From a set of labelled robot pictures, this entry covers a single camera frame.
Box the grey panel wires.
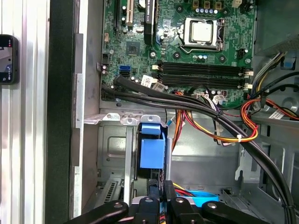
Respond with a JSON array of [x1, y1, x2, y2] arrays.
[[190, 92, 235, 147]]

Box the orange yellow power wires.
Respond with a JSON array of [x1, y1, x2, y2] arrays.
[[171, 91, 299, 150]]

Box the black graphics card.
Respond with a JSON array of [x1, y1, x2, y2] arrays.
[[142, 0, 157, 45]]

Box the black RAM slot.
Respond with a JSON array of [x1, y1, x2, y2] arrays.
[[151, 61, 254, 77], [157, 74, 254, 91]]

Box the silver CPU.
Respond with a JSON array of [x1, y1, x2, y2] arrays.
[[190, 21, 214, 44]]

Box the white expansion slot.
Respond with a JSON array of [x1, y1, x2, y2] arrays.
[[127, 0, 134, 27]]

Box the green motherboard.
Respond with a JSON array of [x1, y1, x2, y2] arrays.
[[101, 0, 257, 110]]

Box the black expansion slot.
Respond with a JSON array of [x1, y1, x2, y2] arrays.
[[113, 0, 120, 32]]

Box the metal optical drive cage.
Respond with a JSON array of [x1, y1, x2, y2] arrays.
[[235, 116, 299, 210]]

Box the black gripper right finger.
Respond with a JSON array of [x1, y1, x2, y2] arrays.
[[163, 179, 266, 224]]

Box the black smartphone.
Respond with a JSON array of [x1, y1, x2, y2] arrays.
[[0, 34, 20, 85]]

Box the metal socket cover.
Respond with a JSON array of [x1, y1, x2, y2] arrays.
[[184, 18, 225, 47]]

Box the black chipset chip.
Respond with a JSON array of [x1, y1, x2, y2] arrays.
[[127, 42, 141, 56]]

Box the blue SATA wire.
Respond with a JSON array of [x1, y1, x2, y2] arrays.
[[186, 190, 220, 208]]

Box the black cable bundle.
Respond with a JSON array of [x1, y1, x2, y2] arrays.
[[101, 76, 299, 224]]

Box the yellow black supply wires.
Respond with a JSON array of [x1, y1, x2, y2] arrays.
[[249, 52, 288, 98]]

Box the metal disk bay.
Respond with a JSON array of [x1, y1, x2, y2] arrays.
[[83, 113, 175, 210]]

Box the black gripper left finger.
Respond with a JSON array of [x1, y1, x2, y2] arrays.
[[63, 181, 162, 224]]

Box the grey power supply unit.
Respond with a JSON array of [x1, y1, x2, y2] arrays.
[[254, 0, 299, 56]]

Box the CPU socket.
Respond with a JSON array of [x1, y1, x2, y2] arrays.
[[178, 17, 227, 52]]

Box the hard disk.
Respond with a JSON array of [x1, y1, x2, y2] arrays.
[[136, 121, 170, 187]]

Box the black open PC case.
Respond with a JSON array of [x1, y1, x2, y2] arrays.
[[45, 0, 299, 224]]

